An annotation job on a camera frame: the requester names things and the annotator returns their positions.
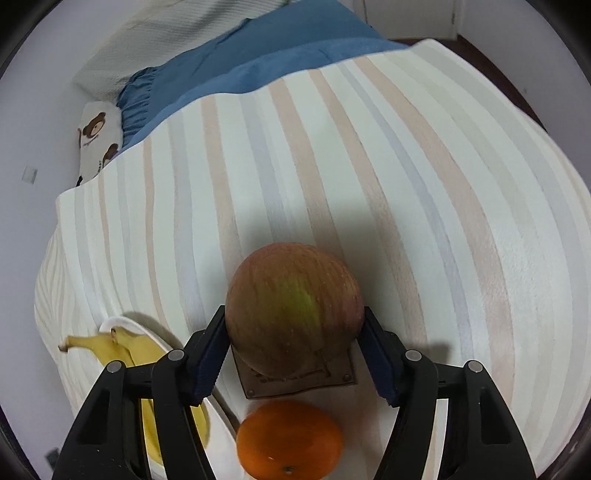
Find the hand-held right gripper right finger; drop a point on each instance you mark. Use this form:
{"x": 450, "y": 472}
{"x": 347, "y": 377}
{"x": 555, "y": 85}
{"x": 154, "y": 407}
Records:
{"x": 376, "y": 355}

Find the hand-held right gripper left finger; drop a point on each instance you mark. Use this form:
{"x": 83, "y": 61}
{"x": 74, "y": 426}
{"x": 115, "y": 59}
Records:
{"x": 210, "y": 350}

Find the white wall outlet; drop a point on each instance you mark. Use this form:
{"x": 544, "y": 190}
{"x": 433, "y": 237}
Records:
{"x": 30, "y": 174}

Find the brown leather patch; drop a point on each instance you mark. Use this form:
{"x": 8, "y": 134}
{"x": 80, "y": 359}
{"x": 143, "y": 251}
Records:
{"x": 295, "y": 385}

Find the blue bed sheet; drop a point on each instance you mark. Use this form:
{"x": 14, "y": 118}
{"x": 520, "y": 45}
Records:
{"x": 277, "y": 46}

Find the bear print pillow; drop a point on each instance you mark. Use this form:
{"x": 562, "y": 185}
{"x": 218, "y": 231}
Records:
{"x": 97, "y": 138}

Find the yellow banana bunch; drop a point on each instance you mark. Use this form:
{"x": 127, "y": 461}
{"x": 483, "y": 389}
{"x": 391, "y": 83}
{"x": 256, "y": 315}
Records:
{"x": 111, "y": 350}

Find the orange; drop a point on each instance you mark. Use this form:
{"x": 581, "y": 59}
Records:
{"x": 288, "y": 438}

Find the striped blanket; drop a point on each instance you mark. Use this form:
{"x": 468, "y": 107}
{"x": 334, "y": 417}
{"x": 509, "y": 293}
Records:
{"x": 369, "y": 184}

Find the white quilted cover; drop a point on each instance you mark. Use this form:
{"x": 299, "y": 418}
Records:
{"x": 161, "y": 37}

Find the white plate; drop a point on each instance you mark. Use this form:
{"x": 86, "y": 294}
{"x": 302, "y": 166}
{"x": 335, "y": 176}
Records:
{"x": 221, "y": 429}

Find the red apple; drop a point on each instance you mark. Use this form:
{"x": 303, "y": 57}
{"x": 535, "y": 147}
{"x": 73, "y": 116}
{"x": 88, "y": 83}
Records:
{"x": 291, "y": 304}

